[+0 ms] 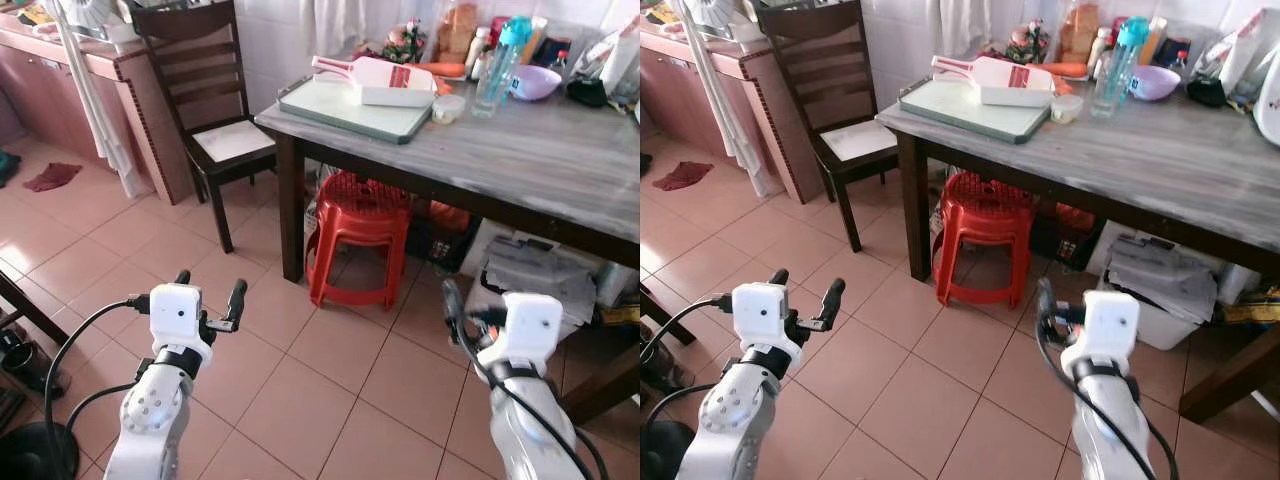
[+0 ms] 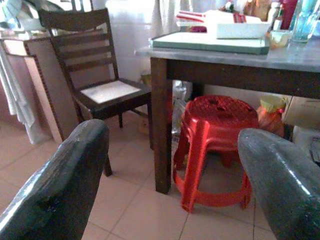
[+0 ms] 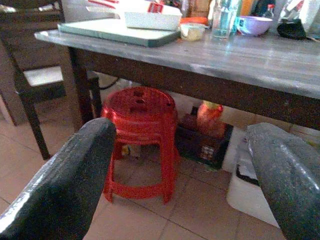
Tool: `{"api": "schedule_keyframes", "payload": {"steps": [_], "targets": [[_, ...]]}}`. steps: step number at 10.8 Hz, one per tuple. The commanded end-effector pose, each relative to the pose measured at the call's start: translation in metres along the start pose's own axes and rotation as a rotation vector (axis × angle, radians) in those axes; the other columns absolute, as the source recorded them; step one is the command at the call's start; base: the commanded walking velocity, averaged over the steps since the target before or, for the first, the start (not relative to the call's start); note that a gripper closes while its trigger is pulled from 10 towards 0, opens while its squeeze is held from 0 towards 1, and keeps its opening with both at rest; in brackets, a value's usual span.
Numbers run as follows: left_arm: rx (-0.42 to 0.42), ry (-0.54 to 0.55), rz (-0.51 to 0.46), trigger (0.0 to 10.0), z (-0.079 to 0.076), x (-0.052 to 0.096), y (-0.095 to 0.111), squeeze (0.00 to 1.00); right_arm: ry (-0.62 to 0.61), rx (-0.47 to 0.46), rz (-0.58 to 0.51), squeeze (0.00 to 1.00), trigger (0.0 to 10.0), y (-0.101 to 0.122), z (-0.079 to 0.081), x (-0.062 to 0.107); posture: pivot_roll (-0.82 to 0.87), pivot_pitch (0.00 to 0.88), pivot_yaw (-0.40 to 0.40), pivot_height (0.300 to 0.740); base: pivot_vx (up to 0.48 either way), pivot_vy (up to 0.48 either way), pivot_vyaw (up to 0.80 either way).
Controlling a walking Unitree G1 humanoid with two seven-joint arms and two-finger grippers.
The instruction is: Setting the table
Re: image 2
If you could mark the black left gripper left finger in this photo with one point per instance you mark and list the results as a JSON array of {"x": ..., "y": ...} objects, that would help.
[{"x": 57, "y": 185}]

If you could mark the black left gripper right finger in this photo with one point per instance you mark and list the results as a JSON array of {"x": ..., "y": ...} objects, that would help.
[{"x": 282, "y": 180}]

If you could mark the orange bag with yellow top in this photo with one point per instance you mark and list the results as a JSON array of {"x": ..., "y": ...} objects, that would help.
[{"x": 271, "y": 115}]

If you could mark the cardboard box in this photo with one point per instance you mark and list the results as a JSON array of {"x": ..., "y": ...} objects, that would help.
[{"x": 303, "y": 111}]

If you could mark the red plastic stool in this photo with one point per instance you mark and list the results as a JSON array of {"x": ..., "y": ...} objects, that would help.
[{"x": 212, "y": 150}]

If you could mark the white hanging towel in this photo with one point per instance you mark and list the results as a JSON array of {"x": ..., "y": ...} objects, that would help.
[{"x": 17, "y": 105}]

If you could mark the pink cabinet with studded trim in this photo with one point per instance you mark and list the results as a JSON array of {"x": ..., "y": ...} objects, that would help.
[{"x": 42, "y": 85}]

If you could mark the dark wooden stone-top table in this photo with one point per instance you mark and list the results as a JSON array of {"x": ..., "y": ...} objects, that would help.
[{"x": 232, "y": 72}]

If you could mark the dark wooden slatted chair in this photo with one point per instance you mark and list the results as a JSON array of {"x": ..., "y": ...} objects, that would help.
[{"x": 100, "y": 72}]

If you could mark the clear plastic bag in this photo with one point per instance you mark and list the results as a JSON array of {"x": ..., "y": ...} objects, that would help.
[{"x": 179, "y": 107}]

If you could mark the small yellow-green bowl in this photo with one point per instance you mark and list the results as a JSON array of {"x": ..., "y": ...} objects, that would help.
[{"x": 278, "y": 38}]

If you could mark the clear blue glass bottle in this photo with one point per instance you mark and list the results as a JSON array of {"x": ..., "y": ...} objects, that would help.
[{"x": 301, "y": 22}]

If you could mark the white rectangular tray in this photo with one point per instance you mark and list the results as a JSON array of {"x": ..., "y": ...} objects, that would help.
[{"x": 237, "y": 27}]

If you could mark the dark red bottle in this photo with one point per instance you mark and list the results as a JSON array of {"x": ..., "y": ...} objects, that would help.
[{"x": 288, "y": 12}]

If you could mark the red white striped cloth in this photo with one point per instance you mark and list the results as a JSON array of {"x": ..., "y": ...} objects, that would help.
[{"x": 191, "y": 17}]

